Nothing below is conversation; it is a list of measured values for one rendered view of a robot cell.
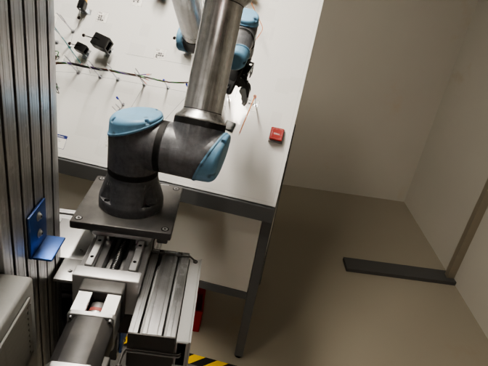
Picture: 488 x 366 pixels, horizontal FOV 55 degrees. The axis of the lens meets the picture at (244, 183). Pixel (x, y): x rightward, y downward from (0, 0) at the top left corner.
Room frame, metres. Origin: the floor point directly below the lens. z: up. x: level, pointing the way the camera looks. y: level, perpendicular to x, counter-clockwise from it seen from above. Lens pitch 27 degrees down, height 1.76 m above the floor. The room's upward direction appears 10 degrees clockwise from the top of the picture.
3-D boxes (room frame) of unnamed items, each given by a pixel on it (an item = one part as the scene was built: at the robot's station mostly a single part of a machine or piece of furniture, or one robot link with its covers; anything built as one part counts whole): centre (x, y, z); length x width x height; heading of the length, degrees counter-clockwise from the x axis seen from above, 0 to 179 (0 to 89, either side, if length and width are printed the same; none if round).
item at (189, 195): (1.65, 0.45, 0.83); 1.18 x 0.05 x 0.06; 84
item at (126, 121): (0.95, 0.25, 1.33); 0.13 x 0.12 x 0.14; 85
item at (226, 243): (1.64, 0.17, 0.60); 0.55 x 0.03 x 0.39; 84
